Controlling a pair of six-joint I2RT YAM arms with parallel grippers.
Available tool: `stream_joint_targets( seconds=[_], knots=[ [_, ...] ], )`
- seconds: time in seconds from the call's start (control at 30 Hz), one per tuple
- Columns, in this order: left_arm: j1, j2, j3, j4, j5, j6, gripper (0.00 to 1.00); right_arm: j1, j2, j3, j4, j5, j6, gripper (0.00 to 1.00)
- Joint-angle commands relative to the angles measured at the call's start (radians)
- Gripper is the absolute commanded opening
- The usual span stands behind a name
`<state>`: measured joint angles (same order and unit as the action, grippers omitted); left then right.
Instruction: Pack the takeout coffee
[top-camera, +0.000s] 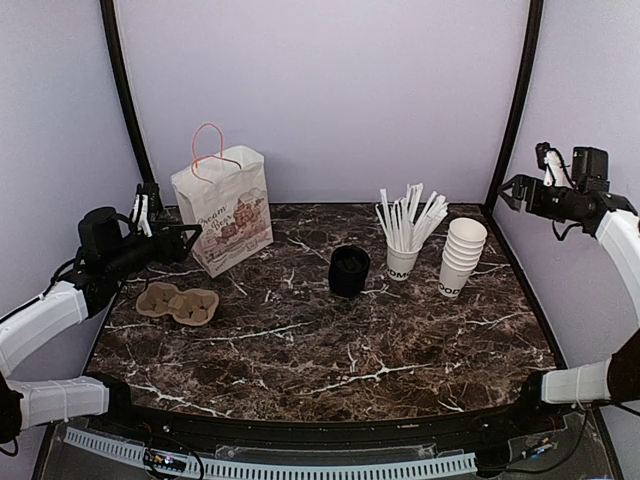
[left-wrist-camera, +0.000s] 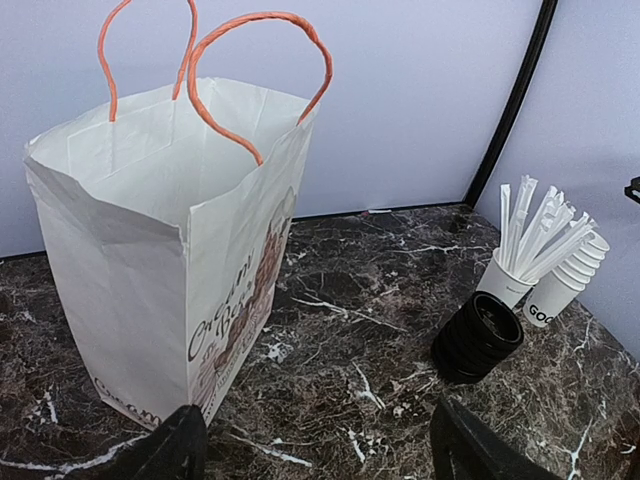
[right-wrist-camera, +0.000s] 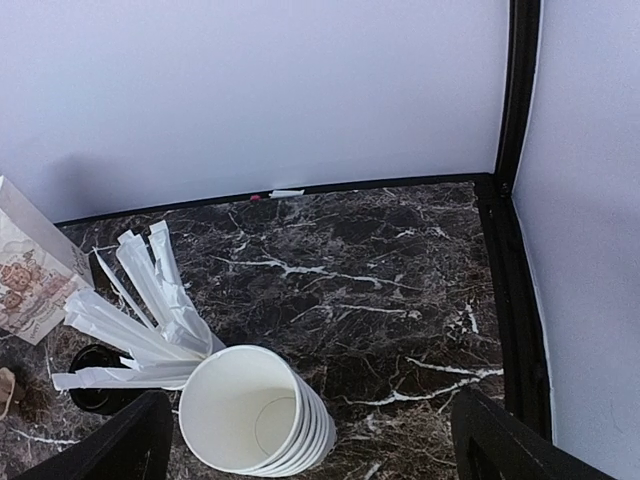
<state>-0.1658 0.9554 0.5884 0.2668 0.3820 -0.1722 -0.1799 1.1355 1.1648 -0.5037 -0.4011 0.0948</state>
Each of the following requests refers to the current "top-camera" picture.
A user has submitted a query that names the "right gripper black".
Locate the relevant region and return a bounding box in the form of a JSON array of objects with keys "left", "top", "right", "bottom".
[{"left": 498, "top": 174, "right": 583, "bottom": 222}]

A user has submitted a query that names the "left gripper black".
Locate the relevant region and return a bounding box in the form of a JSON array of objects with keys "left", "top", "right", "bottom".
[{"left": 104, "top": 220, "right": 202, "bottom": 280}]

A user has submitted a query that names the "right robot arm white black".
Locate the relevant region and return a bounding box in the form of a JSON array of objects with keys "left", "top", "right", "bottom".
[{"left": 499, "top": 142, "right": 639, "bottom": 434}]

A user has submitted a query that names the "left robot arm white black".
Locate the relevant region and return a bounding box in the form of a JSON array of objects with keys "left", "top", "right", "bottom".
[{"left": 1, "top": 207, "right": 202, "bottom": 444}]

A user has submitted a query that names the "white paper takeout bag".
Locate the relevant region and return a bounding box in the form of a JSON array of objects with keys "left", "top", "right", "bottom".
[{"left": 170, "top": 122, "right": 274, "bottom": 278}]

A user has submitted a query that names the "stack of white paper cups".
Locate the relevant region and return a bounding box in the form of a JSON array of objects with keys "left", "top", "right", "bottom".
[{"left": 438, "top": 217, "right": 488, "bottom": 298}]

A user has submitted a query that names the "brown pulp cup carrier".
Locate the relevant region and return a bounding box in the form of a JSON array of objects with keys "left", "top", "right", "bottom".
[{"left": 135, "top": 282, "right": 220, "bottom": 327}]

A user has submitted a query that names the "bundle of wrapped white straws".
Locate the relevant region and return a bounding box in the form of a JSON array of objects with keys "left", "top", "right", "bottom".
[{"left": 375, "top": 183, "right": 448, "bottom": 253}]

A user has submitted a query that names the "white cup holding straws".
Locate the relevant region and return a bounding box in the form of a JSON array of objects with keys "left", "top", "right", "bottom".
[{"left": 386, "top": 241, "right": 420, "bottom": 281}]

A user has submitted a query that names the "stack of black lids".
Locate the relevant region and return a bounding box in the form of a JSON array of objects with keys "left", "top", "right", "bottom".
[{"left": 328, "top": 245, "right": 370, "bottom": 298}]

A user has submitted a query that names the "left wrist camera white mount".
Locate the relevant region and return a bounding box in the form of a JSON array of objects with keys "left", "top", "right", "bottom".
[{"left": 130, "top": 182, "right": 162, "bottom": 237}]

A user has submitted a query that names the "right black frame post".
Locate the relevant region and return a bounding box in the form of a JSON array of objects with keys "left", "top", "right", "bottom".
[{"left": 484, "top": 0, "right": 544, "bottom": 217}]

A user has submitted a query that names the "black front table rail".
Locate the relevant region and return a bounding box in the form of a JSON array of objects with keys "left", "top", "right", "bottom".
[{"left": 99, "top": 372, "right": 551, "bottom": 456}]

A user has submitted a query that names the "grey slotted cable duct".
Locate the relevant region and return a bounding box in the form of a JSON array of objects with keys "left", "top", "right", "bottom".
[{"left": 64, "top": 427, "right": 477, "bottom": 479}]

